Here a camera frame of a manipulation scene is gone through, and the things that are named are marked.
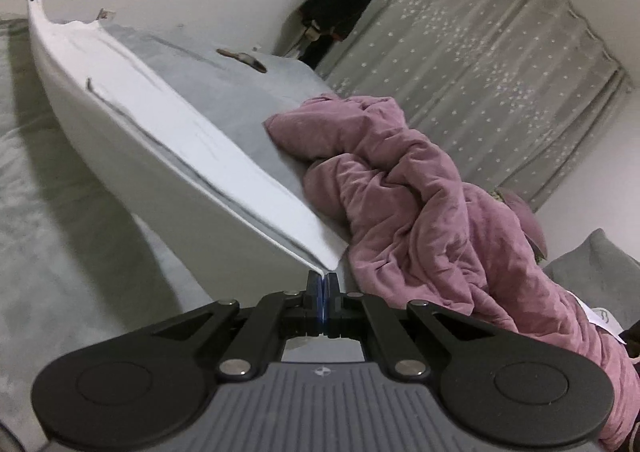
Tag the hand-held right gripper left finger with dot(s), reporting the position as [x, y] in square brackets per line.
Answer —
[314, 297]

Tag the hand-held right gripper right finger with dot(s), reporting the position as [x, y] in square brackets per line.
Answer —
[331, 297]

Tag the black hanging clothes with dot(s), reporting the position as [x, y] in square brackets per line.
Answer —
[340, 1]

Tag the pink quilt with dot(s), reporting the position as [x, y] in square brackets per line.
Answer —
[425, 212]

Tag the brown wooden tool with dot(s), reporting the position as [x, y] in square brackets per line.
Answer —
[247, 59]

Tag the grey pillow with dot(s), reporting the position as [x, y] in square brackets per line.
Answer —
[595, 272]

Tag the white printed cloth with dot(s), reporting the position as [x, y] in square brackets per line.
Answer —
[600, 317]

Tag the grey star curtain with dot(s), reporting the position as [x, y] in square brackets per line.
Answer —
[475, 56]

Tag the wall socket with round mark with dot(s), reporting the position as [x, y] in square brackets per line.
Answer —
[106, 14]

